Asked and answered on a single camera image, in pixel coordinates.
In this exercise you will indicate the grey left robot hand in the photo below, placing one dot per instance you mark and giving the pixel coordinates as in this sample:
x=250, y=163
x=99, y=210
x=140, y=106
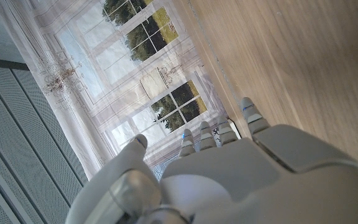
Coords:
x=244, y=180

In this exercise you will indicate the printed window backdrop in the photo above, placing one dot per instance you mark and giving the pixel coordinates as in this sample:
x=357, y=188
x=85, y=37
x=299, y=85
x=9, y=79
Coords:
x=104, y=62

